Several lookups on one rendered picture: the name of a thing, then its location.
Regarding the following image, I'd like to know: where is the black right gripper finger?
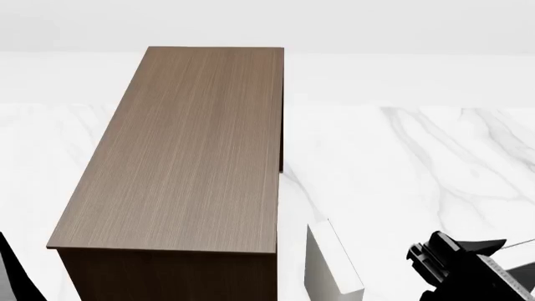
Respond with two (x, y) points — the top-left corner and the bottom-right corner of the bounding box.
(458, 238), (508, 257)

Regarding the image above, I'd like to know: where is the white book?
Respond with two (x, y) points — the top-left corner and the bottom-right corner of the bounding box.
(303, 218), (365, 301)

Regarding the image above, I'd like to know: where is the brown wooden cabinet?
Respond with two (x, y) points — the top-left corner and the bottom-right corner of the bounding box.
(46, 45), (286, 301)

